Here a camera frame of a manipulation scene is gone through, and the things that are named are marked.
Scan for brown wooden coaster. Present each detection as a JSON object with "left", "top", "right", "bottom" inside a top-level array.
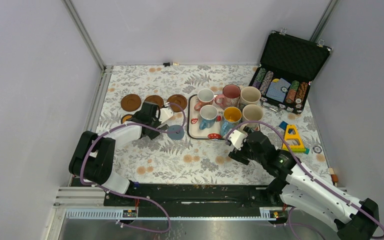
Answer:
[
  {"left": 120, "top": 94, "right": 142, "bottom": 112},
  {"left": 167, "top": 94, "right": 188, "bottom": 113},
  {"left": 144, "top": 95, "right": 165, "bottom": 108}
]

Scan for orange smiley coaster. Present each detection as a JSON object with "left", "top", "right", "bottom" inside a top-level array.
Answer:
[{"left": 120, "top": 114, "right": 133, "bottom": 124}]

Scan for grey blue coaster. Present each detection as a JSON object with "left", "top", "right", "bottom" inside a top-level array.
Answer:
[{"left": 167, "top": 125, "right": 185, "bottom": 141}]

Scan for blue floral mug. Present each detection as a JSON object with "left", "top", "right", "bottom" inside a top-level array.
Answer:
[{"left": 199, "top": 105, "right": 218, "bottom": 130}]

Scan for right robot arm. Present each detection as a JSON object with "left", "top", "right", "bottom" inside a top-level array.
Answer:
[{"left": 227, "top": 130, "right": 379, "bottom": 240}]

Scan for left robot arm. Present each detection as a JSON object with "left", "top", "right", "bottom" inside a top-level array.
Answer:
[{"left": 68, "top": 101, "right": 174, "bottom": 206}]

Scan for blue small block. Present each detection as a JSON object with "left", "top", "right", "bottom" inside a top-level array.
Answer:
[{"left": 279, "top": 121, "right": 288, "bottom": 131}]

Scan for cream mug front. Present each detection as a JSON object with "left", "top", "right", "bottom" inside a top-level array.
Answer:
[{"left": 240, "top": 104, "right": 264, "bottom": 131}]

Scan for cream mug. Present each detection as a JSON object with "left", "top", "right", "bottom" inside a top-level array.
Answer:
[
  {"left": 240, "top": 104, "right": 264, "bottom": 131},
  {"left": 239, "top": 86, "right": 262, "bottom": 110}
]

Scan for yellow inside blue mug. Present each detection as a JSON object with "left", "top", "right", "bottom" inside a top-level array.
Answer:
[{"left": 220, "top": 106, "right": 242, "bottom": 137}]

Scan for yellow triangle toy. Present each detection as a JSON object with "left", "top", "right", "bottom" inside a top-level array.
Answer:
[{"left": 283, "top": 124, "right": 307, "bottom": 153}]

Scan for white strawberry tray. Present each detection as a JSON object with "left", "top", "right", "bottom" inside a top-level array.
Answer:
[{"left": 187, "top": 94, "right": 232, "bottom": 140}]

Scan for cream mug rear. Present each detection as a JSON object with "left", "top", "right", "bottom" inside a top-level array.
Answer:
[{"left": 239, "top": 86, "right": 262, "bottom": 110}]

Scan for pink large mug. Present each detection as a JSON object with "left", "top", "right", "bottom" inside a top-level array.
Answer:
[{"left": 214, "top": 84, "right": 241, "bottom": 110}]

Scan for blue card deck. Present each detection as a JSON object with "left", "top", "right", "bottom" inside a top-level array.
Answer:
[{"left": 265, "top": 78, "right": 291, "bottom": 102}]

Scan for pink small mug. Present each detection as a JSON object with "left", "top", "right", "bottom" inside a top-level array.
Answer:
[{"left": 193, "top": 88, "right": 215, "bottom": 112}]

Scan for floral tablecloth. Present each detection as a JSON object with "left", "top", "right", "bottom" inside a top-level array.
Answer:
[{"left": 96, "top": 65, "right": 331, "bottom": 185}]

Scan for black poker chip case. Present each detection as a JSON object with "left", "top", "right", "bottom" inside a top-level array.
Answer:
[{"left": 249, "top": 31, "right": 333, "bottom": 115}]

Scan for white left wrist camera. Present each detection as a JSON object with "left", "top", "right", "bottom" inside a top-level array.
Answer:
[{"left": 158, "top": 107, "right": 174, "bottom": 124}]

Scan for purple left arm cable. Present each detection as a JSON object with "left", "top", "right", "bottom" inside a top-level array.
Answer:
[{"left": 79, "top": 101, "right": 187, "bottom": 234}]

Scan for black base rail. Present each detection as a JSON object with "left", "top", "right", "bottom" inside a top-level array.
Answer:
[{"left": 71, "top": 178, "right": 299, "bottom": 220}]

